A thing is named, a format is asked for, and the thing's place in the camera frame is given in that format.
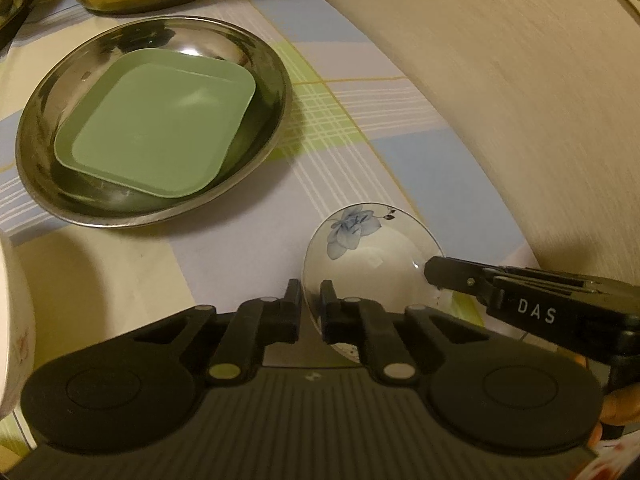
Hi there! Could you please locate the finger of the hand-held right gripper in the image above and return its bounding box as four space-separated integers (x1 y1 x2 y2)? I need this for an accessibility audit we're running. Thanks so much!
423 256 621 307

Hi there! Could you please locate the floral printed cloth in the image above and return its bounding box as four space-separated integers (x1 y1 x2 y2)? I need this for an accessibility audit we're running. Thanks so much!
575 425 640 480

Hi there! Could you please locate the large round steel plate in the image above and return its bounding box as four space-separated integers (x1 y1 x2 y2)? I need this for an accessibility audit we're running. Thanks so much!
15 16 293 229

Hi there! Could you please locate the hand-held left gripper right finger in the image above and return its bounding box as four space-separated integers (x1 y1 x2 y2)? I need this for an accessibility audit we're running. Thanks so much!
320 280 482 386

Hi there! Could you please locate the steel kettle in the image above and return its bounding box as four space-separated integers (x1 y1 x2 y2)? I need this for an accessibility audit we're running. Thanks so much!
0 0 28 51

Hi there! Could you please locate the white bowl with steel interior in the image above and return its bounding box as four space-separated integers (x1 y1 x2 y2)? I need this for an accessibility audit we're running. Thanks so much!
0 235 37 418

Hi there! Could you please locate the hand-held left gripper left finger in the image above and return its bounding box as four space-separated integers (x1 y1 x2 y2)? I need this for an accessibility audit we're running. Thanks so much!
132 279 303 386

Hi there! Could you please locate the small white floral dish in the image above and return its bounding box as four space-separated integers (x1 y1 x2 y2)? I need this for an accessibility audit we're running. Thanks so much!
301 203 446 361

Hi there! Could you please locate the person's right hand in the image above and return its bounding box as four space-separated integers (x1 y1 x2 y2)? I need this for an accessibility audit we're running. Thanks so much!
600 385 640 428

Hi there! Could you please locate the green square plate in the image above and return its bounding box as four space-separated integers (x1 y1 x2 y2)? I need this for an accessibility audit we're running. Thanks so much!
53 50 257 199

